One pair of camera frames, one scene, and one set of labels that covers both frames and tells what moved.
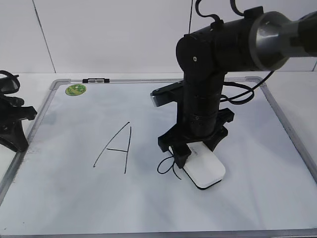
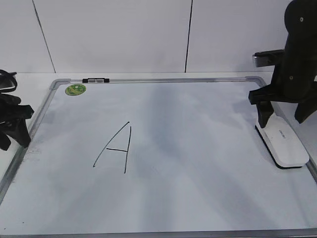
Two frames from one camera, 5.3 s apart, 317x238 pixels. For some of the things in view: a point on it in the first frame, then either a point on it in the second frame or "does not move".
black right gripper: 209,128 → 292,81
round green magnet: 75,89 does not move
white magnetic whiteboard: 91,169 does not move
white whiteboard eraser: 203,166 → 286,150
